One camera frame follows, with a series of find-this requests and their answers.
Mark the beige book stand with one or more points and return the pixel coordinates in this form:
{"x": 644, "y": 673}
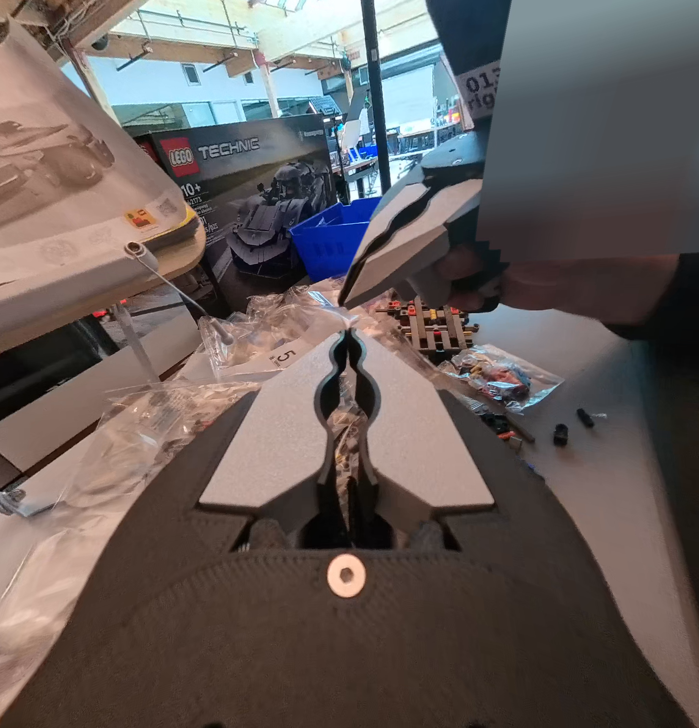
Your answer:
{"x": 70, "y": 284}

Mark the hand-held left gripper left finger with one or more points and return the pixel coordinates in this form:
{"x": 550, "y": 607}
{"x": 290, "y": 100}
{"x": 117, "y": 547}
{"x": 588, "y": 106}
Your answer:
{"x": 258, "y": 455}

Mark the blue plastic bin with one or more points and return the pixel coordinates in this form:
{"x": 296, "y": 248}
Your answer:
{"x": 326, "y": 244}

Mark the black vertical post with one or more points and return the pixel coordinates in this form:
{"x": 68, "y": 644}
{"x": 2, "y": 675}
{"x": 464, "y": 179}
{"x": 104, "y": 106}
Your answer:
{"x": 375, "y": 96}

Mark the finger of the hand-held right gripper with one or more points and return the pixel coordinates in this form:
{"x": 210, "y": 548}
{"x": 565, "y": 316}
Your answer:
{"x": 392, "y": 207}
{"x": 417, "y": 250}

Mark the clear bag of lego wheels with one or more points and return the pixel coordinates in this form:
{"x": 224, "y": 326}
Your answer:
{"x": 99, "y": 455}

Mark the grey lego chassis assembly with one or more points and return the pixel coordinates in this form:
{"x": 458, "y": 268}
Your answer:
{"x": 429, "y": 327}

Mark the small clear bag coloured pins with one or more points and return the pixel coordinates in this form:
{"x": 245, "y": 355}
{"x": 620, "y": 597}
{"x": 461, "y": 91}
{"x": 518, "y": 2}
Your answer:
{"x": 503, "y": 378}

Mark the whiteboard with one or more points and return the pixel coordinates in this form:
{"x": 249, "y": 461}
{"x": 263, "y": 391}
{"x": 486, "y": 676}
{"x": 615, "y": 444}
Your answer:
{"x": 409, "y": 105}

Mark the person's right hand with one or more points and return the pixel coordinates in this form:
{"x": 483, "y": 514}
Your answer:
{"x": 554, "y": 284}

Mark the brown cardboard sheet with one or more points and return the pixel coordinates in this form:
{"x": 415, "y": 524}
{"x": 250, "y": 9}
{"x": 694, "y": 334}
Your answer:
{"x": 451, "y": 96}

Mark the dark grey long lego axle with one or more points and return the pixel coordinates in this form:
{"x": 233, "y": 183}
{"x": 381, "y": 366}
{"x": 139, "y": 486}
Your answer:
{"x": 520, "y": 430}

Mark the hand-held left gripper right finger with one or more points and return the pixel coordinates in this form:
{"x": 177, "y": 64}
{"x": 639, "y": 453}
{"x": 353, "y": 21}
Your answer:
{"x": 434, "y": 455}

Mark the black lego set box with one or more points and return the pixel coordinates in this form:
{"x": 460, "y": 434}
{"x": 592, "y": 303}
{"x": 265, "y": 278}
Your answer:
{"x": 241, "y": 199}

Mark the small black lego pin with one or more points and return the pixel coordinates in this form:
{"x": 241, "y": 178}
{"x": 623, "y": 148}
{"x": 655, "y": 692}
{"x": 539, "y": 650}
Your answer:
{"x": 561, "y": 435}

